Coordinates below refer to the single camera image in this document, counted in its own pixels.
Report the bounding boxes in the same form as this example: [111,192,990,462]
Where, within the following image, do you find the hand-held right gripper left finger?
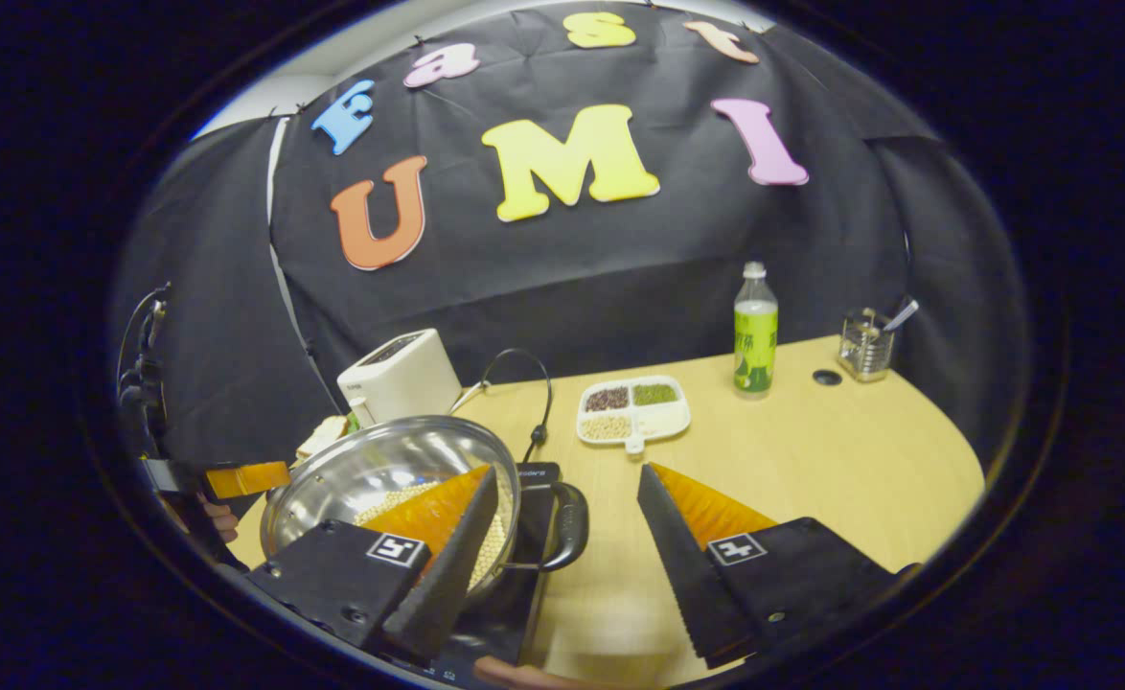
[246,465,501,667]

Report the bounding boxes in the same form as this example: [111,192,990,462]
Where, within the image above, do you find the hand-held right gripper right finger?
[637,463,920,670]

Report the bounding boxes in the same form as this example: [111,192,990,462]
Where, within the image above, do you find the black induction cooktop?
[380,462,563,687]

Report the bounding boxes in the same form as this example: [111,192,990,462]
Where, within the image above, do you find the stainless steel pot black handle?
[259,415,590,607]

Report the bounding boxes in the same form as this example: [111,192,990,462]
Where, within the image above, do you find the soybeans in pot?
[356,479,511,590]

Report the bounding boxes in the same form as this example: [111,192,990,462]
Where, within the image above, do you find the bread slice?
[296,414,351,460]

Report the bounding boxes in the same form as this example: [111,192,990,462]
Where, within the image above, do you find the white divided plate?
[577,376,693,455]

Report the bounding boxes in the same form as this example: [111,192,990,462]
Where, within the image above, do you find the white toaster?
[337,329,463,428]

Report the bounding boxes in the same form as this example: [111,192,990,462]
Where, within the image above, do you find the green drink bottle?
[733,261,780,400]

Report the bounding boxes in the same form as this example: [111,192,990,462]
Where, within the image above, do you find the metal mesh utensil holder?
[838,309,895,383]

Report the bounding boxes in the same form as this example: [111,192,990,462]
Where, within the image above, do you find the black backdrop cloth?
[107,0,1023,480]

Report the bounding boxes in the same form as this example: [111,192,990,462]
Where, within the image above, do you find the black power cable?
[479,348,555,464]

